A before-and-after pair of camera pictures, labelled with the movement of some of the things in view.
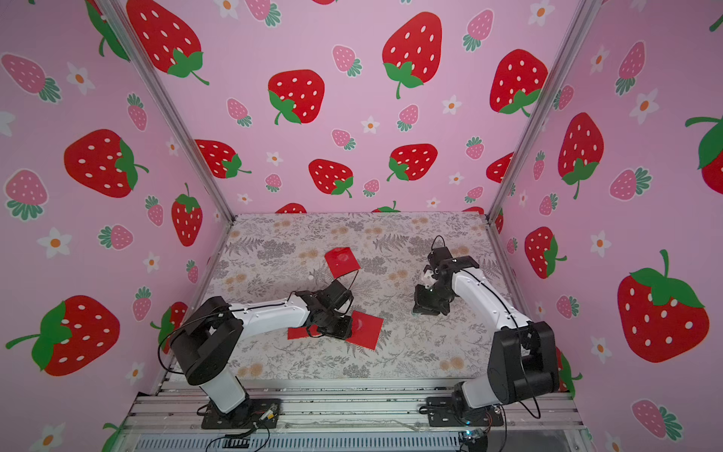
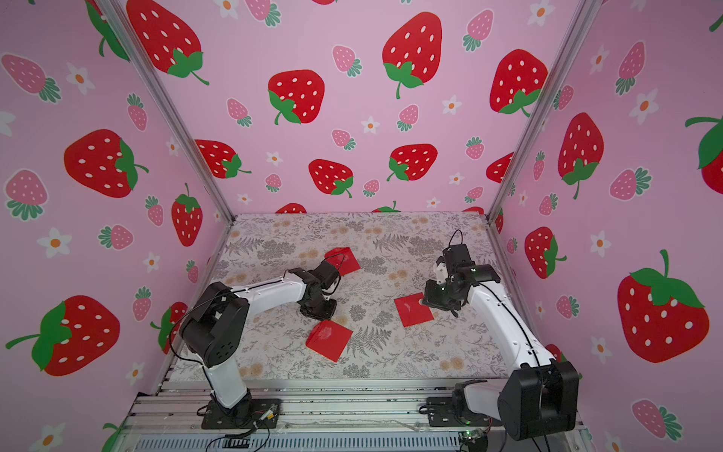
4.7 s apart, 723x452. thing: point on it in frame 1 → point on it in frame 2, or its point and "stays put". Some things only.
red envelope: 297,332 → 329,339
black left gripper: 345,332 → 328,314
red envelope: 365,330 → 411,312
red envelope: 342,260 stays put
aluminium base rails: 352,416 stays put
